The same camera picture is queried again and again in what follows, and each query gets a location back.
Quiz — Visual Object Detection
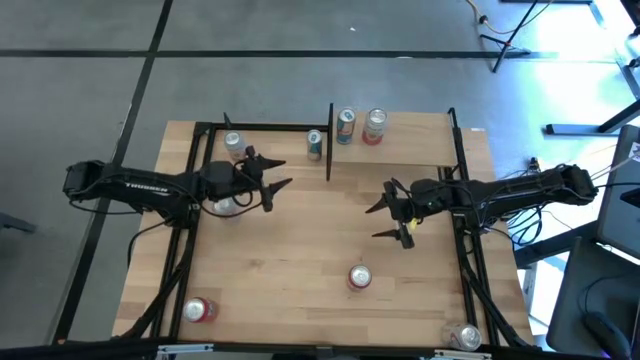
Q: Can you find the black metal table frame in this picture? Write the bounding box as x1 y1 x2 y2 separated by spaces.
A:
112 107 539 351

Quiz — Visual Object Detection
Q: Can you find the teal and white can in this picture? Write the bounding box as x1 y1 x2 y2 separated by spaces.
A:
335 107 358 146
305 128 324 163

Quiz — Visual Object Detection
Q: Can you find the white cable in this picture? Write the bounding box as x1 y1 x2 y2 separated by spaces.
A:
587 149 640 191

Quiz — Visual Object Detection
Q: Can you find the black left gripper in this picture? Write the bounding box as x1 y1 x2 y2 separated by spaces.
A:
201 144 294 214

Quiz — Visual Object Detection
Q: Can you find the silver metal bracket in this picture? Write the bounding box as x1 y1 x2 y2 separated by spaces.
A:
157 343 215 359
433 349 494 360

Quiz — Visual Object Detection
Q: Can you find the plain silver can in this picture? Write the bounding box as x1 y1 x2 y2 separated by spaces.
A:
212 196 242 221

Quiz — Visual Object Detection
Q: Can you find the black tripod stand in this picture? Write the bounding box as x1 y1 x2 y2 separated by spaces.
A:
479 0 532 75

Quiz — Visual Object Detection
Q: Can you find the dark grey desk beam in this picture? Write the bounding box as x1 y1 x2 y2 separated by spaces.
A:
514 222 601 269

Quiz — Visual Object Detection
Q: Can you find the dark metal bar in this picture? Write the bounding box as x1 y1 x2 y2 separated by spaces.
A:
617 57 640 101

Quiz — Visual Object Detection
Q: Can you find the red soda can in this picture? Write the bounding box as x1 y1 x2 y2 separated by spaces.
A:
182 296 219 324
347 264 373 292

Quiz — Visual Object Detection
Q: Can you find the black desk foot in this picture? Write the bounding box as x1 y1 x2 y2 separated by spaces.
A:
543 97 640 137

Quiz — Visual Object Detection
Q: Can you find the wooden shelf with black sides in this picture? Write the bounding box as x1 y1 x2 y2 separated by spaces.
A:
326 102 460 182

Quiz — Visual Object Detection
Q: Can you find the dark grey chair leg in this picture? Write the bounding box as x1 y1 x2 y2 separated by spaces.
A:
0 212 37 234

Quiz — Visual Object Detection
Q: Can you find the silver and white can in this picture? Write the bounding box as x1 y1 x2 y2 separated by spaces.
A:
440 323 483 352

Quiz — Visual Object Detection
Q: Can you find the beige cable with plug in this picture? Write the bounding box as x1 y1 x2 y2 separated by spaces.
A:
464 0 506 36

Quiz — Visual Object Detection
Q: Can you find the black computer mouse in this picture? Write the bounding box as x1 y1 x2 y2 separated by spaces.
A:
583 311 632 359

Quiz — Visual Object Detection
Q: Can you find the black cable bundle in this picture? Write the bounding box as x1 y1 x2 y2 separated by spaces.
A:
497 204 546 247

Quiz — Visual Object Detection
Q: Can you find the grey desk top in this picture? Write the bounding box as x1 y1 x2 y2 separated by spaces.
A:
544 242 640 359

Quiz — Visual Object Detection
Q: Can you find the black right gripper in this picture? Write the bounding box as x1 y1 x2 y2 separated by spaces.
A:
364 178 452 250

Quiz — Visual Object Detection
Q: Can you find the grey panel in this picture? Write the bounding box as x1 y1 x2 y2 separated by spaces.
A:
597 124 640 259

